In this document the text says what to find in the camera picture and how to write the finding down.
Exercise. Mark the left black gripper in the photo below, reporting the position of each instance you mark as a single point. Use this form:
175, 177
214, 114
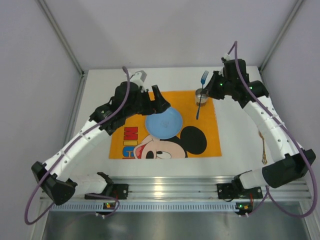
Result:
152, 102

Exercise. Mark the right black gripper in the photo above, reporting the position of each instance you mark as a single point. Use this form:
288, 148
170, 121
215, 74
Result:
216, 86

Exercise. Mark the paper cup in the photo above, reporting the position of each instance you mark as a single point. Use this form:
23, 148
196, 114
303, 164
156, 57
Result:
200, 98

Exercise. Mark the blue metallic fork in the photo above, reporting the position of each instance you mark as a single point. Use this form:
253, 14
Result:
202, 81

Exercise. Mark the blue plastic plate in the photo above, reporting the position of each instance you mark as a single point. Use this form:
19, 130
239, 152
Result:
164, 125

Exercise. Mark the orange cartoon mouse placemat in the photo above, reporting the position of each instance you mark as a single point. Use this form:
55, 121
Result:
197, 138

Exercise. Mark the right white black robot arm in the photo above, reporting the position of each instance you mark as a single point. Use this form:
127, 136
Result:
289, 159

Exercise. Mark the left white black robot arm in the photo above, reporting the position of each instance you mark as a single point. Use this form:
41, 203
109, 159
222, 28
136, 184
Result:
54, 175

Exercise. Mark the gold spoon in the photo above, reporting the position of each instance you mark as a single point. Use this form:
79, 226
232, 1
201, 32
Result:
264, 156

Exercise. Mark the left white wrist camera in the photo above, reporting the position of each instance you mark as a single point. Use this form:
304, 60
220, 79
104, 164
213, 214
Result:
139, 78

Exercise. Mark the right aluminium frame post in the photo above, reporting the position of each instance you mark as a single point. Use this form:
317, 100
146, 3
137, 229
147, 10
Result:
285, 26

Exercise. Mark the aluminium frame post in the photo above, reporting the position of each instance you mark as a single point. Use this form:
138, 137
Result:
60, 35
285, 26

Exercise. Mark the aluminium rail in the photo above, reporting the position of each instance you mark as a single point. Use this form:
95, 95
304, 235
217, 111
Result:
199, 188

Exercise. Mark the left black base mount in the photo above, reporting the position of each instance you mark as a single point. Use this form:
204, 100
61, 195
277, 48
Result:
117, 191

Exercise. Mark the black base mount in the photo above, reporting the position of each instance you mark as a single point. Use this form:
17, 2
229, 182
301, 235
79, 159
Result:
227, 192
117, 191

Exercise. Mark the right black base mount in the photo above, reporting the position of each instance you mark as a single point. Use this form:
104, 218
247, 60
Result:
227, 192

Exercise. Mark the left aluminium frame post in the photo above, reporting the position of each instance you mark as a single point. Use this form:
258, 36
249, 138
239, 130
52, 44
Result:
60, 35

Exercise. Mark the slotted cable duct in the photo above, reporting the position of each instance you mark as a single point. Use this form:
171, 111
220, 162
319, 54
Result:
127, 206

